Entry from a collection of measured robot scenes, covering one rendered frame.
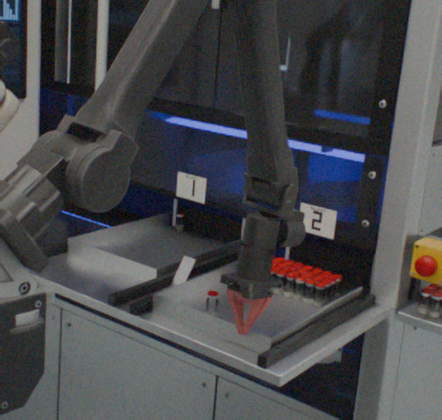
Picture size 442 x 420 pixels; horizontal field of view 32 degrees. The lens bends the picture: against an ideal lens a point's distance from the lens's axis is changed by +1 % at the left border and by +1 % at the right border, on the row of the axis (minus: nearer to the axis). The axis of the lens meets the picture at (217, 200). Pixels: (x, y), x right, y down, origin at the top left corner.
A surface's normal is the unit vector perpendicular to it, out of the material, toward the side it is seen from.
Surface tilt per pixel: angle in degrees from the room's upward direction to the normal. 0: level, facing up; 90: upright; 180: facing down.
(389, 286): 90
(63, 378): 90
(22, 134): 90
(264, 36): 94
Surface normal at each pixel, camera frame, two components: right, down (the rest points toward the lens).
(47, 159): -0.29, -0.67
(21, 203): 0.35, -0.26
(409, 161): -0.60, 0.16
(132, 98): 0.76, 0.18
